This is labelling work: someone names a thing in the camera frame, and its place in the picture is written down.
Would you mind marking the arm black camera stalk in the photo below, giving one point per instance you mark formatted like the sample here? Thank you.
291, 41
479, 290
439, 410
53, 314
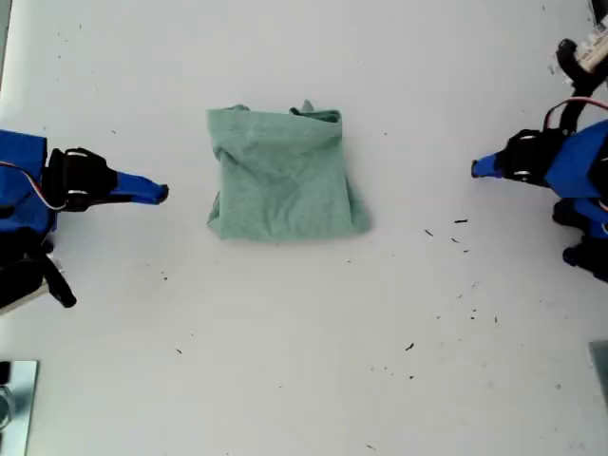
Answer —
570, 116
62, 287

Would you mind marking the green t shirt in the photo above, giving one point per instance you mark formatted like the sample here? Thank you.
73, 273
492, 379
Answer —
285, 180

